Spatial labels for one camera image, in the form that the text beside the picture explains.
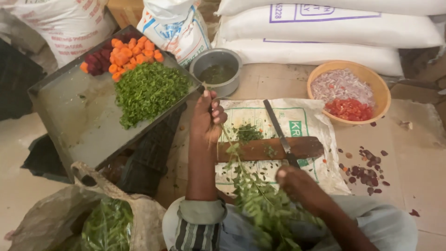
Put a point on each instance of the person's right hand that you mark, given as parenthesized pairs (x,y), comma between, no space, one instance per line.
(302,188)

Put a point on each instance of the person's left hand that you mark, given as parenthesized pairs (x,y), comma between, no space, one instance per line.
(204,120)

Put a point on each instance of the person's left fingers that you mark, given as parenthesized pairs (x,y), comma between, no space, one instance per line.
(216,112)

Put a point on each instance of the curry leaf sprig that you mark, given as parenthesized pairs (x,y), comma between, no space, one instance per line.
(234,153)

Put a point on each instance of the steel pot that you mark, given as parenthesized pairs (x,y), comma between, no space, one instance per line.
(228,89)

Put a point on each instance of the small heap of cut leaves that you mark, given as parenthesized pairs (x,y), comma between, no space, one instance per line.
(248,133)

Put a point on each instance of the long kitchen knife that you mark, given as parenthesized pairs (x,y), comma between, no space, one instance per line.
(278,130)

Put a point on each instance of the pile of chopped green leaves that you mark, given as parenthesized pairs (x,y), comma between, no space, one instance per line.
(149,90)

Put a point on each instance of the black plastic crate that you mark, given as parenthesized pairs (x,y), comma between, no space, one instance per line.
(153,153)

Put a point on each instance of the white sack with blue print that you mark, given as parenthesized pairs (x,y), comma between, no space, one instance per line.
(177,31)

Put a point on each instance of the brown wooden chopping board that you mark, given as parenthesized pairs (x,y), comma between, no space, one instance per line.
(306,147)

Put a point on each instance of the white woven sack sheet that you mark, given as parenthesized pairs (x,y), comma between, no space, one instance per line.
(313,115)

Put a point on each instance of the pile of carrot pieces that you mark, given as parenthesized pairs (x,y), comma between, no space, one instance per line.
(134,52)

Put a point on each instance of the bunch of curry leaf sprigs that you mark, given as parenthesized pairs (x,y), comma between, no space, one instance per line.
(264,212)

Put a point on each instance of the white sack with purple line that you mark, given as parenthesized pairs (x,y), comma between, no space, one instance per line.
(313,54)

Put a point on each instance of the heap of chopped onion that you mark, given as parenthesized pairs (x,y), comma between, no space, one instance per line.
(343,85)

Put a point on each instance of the pile of beetroot pieces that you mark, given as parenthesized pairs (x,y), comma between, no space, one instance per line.
(96,63)

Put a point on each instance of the heap of chopped red tomato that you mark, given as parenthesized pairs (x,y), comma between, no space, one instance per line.
(348,109)

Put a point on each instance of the brown cardboard box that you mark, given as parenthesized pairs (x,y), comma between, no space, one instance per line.
(123,12)

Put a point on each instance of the grey metal tray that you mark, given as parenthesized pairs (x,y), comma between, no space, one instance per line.
(80,118)

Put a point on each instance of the green vegetables in bag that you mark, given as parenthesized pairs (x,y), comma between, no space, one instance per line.
(108,226)

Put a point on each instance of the scattered dark red peels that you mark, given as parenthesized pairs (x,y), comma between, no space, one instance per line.
(364,172)

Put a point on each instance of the orange plastic bowl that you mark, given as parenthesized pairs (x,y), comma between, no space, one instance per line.
(383,94)

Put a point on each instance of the white sack with red print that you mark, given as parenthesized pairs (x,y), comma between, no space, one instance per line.
(69,28)

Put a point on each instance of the person's light grey clothing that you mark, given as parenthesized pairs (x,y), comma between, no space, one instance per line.
(383,223)

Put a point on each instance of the dark cloth heap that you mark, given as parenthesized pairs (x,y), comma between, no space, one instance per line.
(17,83)

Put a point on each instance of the crumpled plastic bag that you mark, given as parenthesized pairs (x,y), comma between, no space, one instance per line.
(45,218)

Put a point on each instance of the flattened cardboard sheet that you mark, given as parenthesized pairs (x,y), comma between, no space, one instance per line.
(411,167)

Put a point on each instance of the white sack with purple frame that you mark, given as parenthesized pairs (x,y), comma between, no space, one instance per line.
(348,33)

